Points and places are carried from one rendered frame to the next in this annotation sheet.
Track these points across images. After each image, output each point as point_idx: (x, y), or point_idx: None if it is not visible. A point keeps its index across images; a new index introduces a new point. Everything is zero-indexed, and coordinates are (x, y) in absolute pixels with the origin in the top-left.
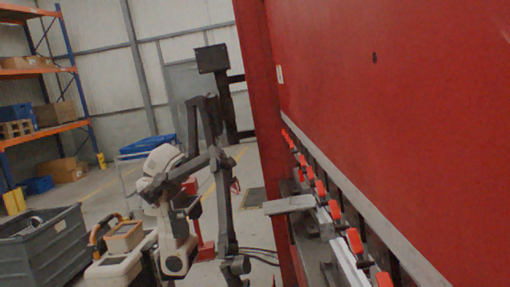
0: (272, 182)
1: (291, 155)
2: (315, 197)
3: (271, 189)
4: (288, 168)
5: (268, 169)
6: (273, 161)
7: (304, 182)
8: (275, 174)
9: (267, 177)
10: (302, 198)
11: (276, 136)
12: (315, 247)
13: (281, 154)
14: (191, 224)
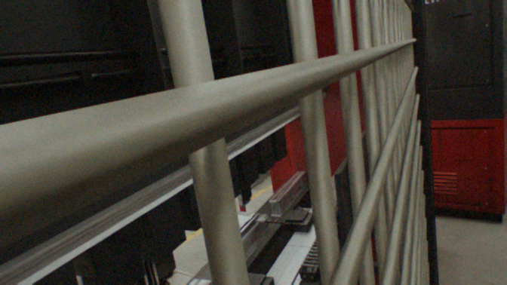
0: (279, 182)
1: (299, 157)
2: (252, 219)
3: (278, 189)
4: (296, 170)
5: (276, 168)
6: (281, 160)
7: (280, 194)
8: (282, 175)
9: (274, 176)
10: (238, 216)
11: (285, 135)
12: (208, 277)
13: (290, 154)
14: (261, 198)
